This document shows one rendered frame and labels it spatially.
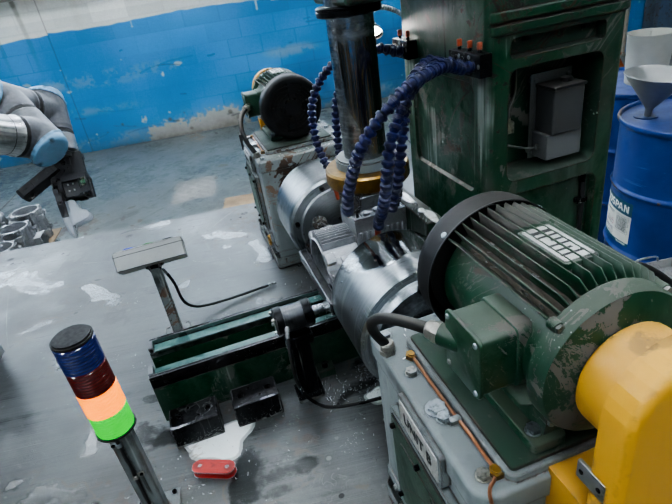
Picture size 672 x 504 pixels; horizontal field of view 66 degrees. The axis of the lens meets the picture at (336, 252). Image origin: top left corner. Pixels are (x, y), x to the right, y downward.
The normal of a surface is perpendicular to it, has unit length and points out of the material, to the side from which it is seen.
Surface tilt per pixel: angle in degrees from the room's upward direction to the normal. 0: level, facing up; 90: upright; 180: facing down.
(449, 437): 0
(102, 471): 0
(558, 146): 90
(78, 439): 0
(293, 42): 90
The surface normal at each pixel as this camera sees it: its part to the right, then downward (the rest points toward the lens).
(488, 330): -0.15, -0.86
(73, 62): 0.16, 0.47
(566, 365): -0.03, 0.38
